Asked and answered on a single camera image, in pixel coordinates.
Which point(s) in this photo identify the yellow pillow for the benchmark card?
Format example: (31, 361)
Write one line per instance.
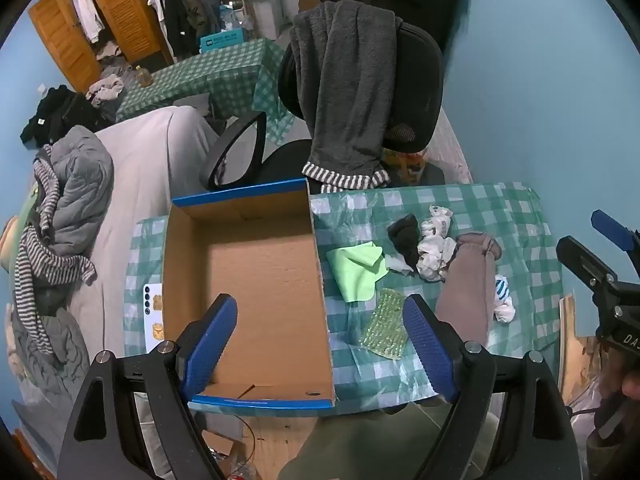
(10, 245)

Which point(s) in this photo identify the pile of grey clothes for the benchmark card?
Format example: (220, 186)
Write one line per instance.
(105, 89)

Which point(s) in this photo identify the teal box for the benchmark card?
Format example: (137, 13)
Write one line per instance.
(222, 42)

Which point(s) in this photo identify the green bubble sheet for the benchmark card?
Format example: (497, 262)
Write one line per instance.
(382, 325)

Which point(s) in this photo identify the white smartphone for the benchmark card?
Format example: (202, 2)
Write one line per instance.
(151, 305)

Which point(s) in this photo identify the taupe knit cloth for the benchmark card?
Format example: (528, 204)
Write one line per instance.
(462, 295)

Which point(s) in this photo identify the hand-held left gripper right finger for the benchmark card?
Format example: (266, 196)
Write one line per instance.
(430, 355)

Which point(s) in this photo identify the person's right hand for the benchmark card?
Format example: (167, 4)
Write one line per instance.
(627, 385)

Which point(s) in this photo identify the grey jacket pile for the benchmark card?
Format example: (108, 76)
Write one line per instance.
(80, 175)

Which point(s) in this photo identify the bed with grey sheet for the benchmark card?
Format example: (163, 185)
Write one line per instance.
(150, 160)

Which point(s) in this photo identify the light green cloth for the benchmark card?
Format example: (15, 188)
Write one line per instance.
(355, 270)

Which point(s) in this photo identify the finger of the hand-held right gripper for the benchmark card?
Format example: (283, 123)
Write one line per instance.
(582, 257)
(612, 227)

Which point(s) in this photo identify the grey garment with striped cuffs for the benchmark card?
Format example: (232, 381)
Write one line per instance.
(345, 85)

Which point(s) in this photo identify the yellow plastic bag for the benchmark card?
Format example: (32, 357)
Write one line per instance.
(407, 162)

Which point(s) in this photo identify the black sock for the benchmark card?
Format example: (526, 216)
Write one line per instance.
(406, 237)

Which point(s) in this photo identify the white hanging shirt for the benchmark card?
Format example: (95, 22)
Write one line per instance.
(89, 10)

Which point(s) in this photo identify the blue-edged cardboard box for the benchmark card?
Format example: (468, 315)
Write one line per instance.
(260, 300)

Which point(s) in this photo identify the amber bottle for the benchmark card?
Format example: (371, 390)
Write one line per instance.
(144, 76)

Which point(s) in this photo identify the small grey-white sock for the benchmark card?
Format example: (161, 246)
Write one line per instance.
(397, 263)

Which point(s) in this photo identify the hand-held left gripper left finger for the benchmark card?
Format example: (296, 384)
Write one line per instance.
(210, 347)

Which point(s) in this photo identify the wooden wardrobe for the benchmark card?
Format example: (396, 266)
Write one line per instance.
(120, 5)

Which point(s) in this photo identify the black office chair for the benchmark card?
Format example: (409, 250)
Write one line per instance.
(415, 70)

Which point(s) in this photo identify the blue striped white sock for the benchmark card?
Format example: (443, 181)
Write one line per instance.
(504, 305)

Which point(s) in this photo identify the heap of black clothes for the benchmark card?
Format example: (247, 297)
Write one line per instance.
(55, 115)

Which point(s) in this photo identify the dark clothes on rack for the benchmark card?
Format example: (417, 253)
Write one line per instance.
(187, 10)

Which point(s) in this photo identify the white patterned sock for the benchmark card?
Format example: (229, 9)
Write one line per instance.
(435, 255)

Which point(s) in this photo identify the green checkered tablecloth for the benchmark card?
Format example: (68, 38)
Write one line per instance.
(225, 75)
(520, 230)

